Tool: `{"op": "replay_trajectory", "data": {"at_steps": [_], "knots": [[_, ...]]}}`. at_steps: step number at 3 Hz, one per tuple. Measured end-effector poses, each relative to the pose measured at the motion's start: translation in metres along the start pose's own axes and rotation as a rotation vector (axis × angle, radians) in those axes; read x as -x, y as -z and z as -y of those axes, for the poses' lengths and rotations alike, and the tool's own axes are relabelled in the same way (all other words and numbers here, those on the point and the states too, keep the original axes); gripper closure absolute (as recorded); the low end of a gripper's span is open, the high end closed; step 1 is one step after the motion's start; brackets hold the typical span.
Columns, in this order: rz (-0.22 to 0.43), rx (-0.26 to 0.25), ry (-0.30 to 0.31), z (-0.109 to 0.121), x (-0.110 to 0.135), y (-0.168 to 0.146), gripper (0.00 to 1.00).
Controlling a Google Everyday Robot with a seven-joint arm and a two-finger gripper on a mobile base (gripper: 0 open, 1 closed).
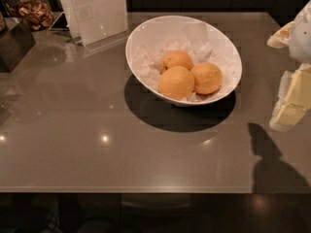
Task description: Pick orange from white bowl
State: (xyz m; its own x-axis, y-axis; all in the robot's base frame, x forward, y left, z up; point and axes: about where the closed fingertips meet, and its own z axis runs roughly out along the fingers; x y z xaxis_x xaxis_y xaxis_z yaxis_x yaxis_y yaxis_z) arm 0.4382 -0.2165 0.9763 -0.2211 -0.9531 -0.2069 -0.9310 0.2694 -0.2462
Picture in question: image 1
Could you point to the white paper bowl liner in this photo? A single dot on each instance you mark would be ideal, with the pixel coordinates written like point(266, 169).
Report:
point(145, 63)

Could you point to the glass jar of dried snacks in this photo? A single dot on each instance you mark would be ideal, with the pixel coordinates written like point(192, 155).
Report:
point(37, 13)

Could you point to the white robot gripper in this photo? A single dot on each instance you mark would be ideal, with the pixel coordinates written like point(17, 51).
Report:
point(301, 36)

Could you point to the dark square box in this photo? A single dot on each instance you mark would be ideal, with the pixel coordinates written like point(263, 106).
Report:
point(16, 40)

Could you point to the white tilted ceramic bowl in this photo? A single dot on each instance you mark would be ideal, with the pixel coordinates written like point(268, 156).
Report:
point(155, 36)

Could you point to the clear acrylic sign holder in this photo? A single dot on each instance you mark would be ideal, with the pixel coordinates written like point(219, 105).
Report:
point(96, 24)

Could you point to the orange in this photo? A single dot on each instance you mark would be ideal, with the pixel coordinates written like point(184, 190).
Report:
point(176, 83)
point(208, 78)
point(175, 58)

